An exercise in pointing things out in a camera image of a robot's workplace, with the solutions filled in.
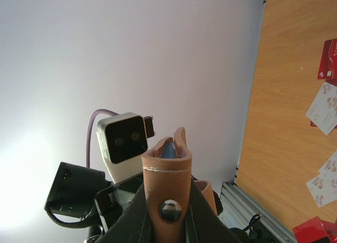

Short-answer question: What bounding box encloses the red VIP card pair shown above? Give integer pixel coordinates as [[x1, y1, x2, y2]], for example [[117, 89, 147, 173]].
[[292, 217, 336, 243]]

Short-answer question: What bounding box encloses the red VIP card far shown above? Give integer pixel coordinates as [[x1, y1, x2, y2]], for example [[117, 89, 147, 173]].
[[317, 38, 337, 79]]

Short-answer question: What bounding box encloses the white blossom card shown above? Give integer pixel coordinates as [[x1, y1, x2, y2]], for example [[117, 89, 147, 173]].
[[306, 79, 336, 135]]

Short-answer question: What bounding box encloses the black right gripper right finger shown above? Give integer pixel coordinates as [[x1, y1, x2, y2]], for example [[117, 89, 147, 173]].
[[184, 180, 240, 243]]

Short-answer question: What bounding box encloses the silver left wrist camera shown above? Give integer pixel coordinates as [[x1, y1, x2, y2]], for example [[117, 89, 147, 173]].
[[96, 112, 155, 184]]

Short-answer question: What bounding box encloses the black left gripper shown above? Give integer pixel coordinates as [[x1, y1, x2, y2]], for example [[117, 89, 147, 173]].
[[44, 162, 143, 242]]

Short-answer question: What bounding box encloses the pink leather card holder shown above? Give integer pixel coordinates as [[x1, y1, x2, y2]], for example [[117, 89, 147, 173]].
[[141, 127, 219, 243]]

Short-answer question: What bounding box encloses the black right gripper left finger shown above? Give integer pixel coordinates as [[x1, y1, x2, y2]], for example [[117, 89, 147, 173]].
[[97, 182, 155, 242]]

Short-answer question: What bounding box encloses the white card pile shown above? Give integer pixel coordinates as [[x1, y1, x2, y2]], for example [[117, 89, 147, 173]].
[[306, 152, 336, 207]]

